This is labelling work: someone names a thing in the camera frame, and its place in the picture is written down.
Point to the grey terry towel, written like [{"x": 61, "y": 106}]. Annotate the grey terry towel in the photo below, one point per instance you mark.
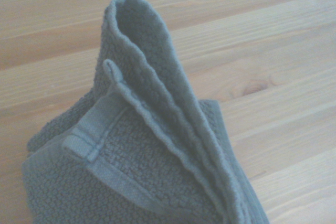
[{"x": 147, "y": 155}]

